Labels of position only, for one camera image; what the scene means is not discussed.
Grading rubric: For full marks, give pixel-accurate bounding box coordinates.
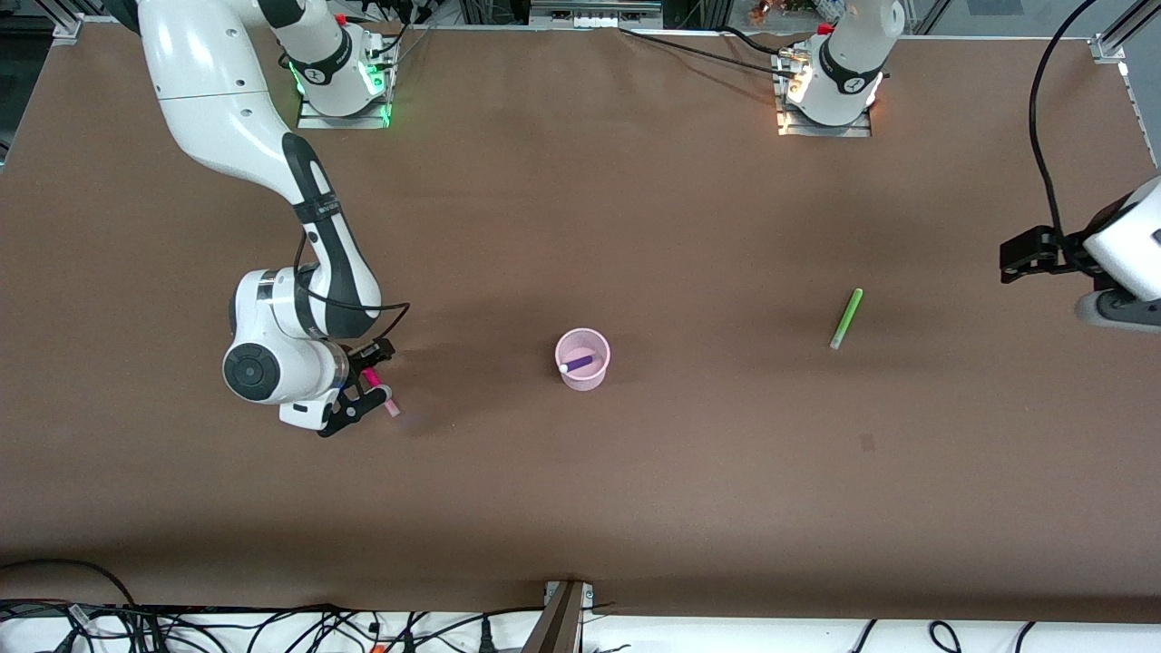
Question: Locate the metal table bracket post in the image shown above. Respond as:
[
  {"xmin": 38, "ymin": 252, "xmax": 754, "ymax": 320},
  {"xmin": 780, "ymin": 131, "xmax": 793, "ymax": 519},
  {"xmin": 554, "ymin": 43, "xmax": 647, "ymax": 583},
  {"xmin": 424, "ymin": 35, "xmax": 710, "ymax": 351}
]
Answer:
[{"xmin": 522, "ymin": 580, "xmax": 596, "ymax": 653}]

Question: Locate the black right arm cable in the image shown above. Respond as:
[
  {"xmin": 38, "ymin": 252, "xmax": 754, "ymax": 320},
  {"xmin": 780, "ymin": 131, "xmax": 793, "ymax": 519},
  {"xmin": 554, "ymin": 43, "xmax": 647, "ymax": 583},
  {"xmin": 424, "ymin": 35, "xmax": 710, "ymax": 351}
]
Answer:
[{"xmin": 294, "ymin": 230, "xmax": 412, "ymax": 346}]

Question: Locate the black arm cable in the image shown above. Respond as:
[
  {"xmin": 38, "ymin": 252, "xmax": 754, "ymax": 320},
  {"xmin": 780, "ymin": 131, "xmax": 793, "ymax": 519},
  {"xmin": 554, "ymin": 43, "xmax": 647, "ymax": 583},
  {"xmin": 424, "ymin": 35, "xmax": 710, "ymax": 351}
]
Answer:
[
  {"xmin": 294, "ymin": 230, "xmax": 412, "ymax": 346},
  {"xmin": 1028, "ymin": 0, "xmax": 1100, "ymax": 239}
]

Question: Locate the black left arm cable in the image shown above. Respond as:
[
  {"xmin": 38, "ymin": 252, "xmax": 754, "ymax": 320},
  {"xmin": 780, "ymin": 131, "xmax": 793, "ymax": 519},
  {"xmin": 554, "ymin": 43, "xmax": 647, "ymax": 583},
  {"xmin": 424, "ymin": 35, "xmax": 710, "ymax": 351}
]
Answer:
[{"xmin": 1028, "ymin": 0, "xmax": 1100, "ymax": 239}]

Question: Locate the pink pen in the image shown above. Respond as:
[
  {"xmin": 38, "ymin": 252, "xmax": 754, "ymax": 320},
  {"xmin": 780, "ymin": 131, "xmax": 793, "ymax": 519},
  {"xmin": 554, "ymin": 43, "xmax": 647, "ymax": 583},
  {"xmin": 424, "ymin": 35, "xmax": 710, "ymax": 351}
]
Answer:
[{"xmin": 362, "ymin": 366, "xmax": 402, "ymax": 419}]

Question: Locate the aluminium table edge rail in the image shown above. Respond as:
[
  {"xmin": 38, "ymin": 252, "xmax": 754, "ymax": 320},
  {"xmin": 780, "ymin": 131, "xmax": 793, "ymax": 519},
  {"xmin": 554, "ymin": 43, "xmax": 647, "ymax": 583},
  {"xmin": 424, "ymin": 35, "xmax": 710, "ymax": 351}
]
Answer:
[{"xmin": 1121, "ymin": 60, "xmax": 1161, "ymax": 175}]

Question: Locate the pink mesh pen holder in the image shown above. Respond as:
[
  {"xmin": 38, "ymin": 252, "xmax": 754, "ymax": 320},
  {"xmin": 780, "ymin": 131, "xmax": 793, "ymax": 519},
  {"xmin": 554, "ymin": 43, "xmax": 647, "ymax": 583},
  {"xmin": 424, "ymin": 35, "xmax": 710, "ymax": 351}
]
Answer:
[{"xmin": 554, "ymin": 328, "xmax": 611, "ymax": 393}]

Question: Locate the thick black cable loop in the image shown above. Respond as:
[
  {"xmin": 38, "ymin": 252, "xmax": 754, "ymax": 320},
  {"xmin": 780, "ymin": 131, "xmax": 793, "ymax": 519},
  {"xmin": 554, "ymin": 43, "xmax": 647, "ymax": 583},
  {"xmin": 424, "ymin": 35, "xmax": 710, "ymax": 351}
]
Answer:
[{"xmin": 0, "ymin": 557, "xmax": 139, "ymax": 611}]

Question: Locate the green pen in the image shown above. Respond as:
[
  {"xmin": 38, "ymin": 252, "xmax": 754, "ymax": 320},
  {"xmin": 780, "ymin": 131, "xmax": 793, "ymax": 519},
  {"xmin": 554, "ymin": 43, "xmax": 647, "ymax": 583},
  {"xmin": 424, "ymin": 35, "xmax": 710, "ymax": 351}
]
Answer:
[{"xmin": 829, "ymin": 288, "xmax": 864, "ymax": 351}]

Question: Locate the brown paper table cover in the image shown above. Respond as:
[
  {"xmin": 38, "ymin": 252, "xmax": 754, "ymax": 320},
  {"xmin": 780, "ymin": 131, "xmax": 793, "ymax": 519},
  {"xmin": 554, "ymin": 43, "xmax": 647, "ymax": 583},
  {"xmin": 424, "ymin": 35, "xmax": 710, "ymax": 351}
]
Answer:
[{"xmin": 0, "ymin": 20, "xmax": 1161, "ymax": 627}]

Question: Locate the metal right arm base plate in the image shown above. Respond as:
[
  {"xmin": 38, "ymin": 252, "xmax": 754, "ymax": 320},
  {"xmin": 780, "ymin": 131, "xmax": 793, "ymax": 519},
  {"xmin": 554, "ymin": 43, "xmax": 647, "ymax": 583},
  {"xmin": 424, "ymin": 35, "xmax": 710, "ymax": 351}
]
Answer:
[{"xmin": 297, "ymin": 95, "xmax": 394, "ymax": 131}]

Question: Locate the silver rail box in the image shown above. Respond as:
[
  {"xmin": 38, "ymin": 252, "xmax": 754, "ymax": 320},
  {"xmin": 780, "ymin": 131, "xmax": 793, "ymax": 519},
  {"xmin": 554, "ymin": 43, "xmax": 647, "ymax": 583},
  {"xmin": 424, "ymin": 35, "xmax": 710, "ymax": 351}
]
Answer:
[{"xmin": 529, "ymin": 0, "xmax": 664, "ymax": 29}]

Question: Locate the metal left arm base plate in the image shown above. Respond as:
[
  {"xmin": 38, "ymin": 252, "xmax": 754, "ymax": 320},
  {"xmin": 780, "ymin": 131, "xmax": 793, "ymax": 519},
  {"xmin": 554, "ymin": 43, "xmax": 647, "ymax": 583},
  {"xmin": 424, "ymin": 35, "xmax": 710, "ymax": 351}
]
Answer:
[{"xmin": 776, "ymin": 107, "xmax": 873, "ymax": 139}]

